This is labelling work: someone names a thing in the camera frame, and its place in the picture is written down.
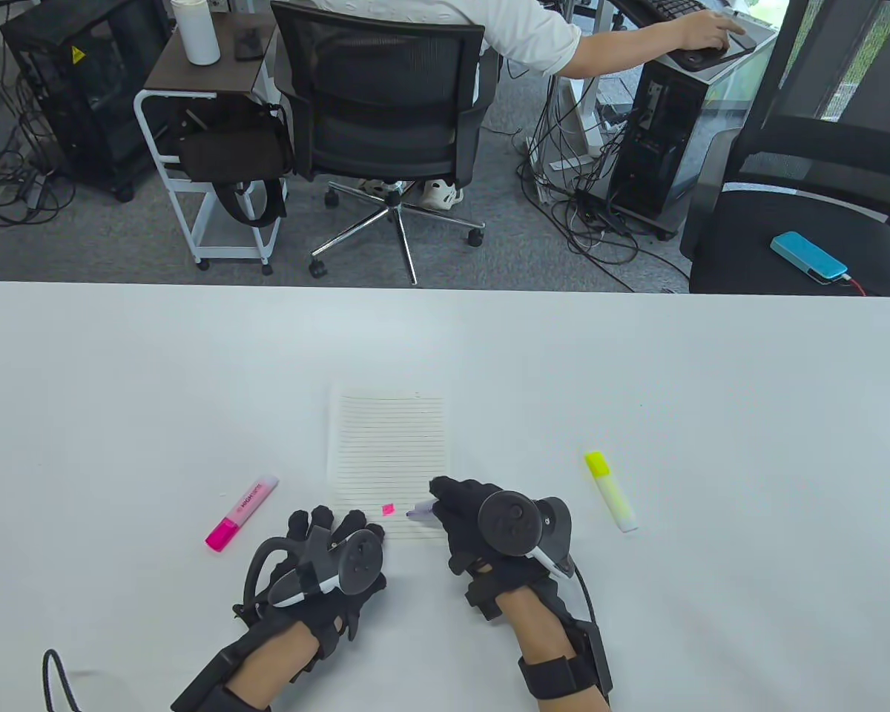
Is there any silver and black computer tower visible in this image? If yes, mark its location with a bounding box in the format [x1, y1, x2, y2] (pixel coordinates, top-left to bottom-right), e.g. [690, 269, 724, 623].
[607, 33, 779, 240]

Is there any person's right forearm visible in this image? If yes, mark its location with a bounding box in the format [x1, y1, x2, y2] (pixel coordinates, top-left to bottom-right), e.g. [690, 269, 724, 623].
[501, 590, 601, 712]

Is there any black mesh office chair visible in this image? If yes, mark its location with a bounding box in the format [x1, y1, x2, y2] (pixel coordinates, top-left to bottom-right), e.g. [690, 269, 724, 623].
[269, 0, 504, 286]

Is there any person's right hand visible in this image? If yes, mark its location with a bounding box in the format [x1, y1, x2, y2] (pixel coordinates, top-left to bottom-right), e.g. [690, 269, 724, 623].
[430, 476, 564, 620]

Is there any black keyboard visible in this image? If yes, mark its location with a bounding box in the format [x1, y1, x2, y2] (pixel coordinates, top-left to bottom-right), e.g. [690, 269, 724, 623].
[623, 0, 709, 19]

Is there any black desk mat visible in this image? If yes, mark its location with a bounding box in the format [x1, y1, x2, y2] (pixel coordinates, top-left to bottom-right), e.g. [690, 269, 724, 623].
[671, 26, 759, 73]

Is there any black smooth cable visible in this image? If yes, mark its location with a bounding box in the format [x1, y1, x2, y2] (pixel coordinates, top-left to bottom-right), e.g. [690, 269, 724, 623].
[573, 564, 615, 709]

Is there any yellow highlighter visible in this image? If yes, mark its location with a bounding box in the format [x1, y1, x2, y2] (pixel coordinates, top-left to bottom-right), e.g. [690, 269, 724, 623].
[584, 451, 639, 533]

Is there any black controller with white handle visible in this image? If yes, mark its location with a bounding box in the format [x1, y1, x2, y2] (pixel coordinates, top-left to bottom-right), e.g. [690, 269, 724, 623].
[478, 491, 573, 581]
[243, 530, 384, 610]

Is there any dark brown bag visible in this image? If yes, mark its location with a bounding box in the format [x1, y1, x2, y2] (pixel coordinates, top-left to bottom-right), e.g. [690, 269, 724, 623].
[165, 100, 297, 227]

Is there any black braided cable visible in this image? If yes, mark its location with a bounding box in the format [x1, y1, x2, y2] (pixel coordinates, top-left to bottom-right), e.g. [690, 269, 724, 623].
[42, 649, 82, 712]

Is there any tangle of black cables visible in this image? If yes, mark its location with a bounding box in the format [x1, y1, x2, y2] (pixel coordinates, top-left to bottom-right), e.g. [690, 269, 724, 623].
[515, 56, 694, 294]
[0, 44, 79, 227]

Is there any person's left forearm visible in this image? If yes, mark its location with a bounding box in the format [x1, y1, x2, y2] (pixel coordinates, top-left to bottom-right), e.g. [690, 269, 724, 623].
[222, 619, 320, 712]

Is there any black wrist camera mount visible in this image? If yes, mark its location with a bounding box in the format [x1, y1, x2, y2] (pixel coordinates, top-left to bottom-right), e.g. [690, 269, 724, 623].
[319, 608, 357, 659]
[466, 567, 509, 622]

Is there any white bottle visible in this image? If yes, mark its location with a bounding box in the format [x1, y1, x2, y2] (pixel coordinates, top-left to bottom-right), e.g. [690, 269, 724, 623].
[171, 0, 221, 66]

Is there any person's left hand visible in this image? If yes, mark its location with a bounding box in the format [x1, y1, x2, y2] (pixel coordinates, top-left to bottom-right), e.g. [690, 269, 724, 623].
[234, 506, 388, 657]

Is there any white side table brown top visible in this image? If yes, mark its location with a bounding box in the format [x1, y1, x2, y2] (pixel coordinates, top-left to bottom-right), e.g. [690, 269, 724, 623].
[133, 11, 290, 277]

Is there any black padded office chair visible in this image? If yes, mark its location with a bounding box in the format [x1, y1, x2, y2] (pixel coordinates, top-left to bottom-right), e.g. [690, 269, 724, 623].
[679, 0, 890, 301]

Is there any pink highlighter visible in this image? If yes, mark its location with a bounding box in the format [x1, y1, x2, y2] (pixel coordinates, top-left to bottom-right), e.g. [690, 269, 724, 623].
[205, 475, 280, 553]

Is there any black forearm strap unit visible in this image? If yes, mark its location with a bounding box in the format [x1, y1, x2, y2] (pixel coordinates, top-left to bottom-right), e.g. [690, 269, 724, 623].
[518, 623, 613, 702]
[171, 623, 275, 712]

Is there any white lined paper sheet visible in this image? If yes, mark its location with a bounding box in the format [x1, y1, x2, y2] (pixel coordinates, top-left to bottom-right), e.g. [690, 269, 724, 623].
[326, 386, 449, 541]

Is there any white desk leg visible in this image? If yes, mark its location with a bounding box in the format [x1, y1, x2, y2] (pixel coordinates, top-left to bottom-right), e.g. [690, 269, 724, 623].
[545, 74, 607, 173]

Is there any blue power bank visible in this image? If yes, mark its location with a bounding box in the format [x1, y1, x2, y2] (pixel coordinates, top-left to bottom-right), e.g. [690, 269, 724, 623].
[770, 231, 849, 284]

